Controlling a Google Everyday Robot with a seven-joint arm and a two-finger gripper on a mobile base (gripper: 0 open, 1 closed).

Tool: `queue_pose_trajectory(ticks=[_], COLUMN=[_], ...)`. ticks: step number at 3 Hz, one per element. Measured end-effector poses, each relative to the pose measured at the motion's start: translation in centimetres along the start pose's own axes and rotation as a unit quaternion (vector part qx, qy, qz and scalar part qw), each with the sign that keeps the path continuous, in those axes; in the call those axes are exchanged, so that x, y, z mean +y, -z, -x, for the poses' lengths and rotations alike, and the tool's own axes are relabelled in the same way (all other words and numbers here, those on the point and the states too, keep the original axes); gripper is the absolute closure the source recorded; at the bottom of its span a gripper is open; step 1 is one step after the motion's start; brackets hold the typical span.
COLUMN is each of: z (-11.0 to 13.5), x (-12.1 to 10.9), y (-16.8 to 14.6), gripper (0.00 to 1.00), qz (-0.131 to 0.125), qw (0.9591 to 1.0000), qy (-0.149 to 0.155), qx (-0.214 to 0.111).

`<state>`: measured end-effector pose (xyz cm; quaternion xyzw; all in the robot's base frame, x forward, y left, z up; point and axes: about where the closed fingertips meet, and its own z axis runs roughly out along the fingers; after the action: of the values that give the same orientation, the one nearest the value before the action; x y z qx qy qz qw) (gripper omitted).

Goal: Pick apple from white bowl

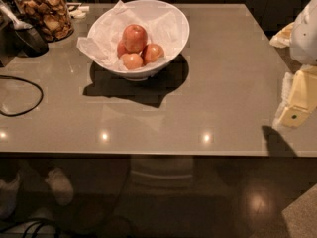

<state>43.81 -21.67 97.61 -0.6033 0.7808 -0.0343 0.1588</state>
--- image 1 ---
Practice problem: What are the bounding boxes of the white shoe under table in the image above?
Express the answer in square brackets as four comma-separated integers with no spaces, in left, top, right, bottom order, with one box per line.
[45,168,74,206]

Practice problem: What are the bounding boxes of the black cable loop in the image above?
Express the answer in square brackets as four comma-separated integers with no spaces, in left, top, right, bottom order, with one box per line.
[0,74,45,118]

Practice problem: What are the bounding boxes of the white shoe at left edge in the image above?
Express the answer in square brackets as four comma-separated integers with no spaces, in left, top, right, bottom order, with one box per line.
[0,174,21,220]

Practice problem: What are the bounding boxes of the white ceramic bowl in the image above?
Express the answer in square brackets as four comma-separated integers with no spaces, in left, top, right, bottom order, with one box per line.
[86,0,191,82]

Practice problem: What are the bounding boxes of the left hidden red apple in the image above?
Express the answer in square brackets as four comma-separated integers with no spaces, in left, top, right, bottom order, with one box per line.
[117,41,128,58]

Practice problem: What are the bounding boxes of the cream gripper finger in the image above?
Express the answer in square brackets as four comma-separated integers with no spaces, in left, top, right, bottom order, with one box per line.
[269,23,294,49]

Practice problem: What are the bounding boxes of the white scoop handle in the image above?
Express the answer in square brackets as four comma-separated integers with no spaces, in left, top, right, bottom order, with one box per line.
[0,1,32,30]

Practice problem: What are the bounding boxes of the black round appliance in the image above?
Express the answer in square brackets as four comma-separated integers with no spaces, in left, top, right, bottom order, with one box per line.
[14,28,49,57]

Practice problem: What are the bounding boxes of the small white objects on table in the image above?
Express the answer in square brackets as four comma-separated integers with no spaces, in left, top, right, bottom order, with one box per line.
[68,4,90,19]

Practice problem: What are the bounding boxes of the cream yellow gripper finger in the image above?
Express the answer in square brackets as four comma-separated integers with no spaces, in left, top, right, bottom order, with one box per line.
[272,68,317,130]

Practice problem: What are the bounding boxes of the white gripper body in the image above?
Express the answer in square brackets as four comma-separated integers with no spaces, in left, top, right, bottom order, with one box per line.
[290,0,317,65]

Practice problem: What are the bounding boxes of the glass jar of dried chips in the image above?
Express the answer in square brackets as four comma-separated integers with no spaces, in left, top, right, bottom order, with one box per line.
[15,0,73,42]

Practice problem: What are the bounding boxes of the white tissue paper liner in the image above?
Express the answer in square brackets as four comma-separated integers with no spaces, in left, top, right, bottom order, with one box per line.
[76,0,182,72]

